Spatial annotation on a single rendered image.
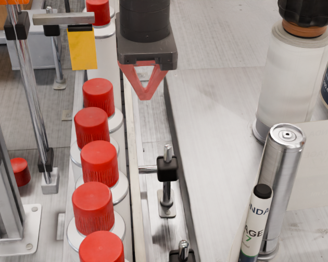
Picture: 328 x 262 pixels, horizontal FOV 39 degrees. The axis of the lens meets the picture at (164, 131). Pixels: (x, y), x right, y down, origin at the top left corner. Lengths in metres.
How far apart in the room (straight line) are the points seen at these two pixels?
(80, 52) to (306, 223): 0.37
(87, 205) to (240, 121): 0.45
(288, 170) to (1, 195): 0.35
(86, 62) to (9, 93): 0.42
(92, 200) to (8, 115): 0.55
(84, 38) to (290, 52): 0.27
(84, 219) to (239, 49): 0.77
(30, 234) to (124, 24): 0.33
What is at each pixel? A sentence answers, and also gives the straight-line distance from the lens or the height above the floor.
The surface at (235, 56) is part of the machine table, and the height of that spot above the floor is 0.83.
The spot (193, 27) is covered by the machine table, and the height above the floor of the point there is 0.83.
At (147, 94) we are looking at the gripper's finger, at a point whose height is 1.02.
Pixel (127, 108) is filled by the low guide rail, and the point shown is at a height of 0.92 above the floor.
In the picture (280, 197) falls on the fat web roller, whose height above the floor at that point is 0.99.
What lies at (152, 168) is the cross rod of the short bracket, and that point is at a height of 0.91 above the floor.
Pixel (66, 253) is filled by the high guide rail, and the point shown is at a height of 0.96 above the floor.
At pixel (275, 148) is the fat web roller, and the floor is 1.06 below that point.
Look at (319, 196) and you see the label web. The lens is 0.61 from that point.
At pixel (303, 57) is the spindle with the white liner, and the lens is 0.65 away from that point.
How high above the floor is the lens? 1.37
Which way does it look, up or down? 40 degrees down
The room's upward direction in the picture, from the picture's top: 1 degrees clockwise
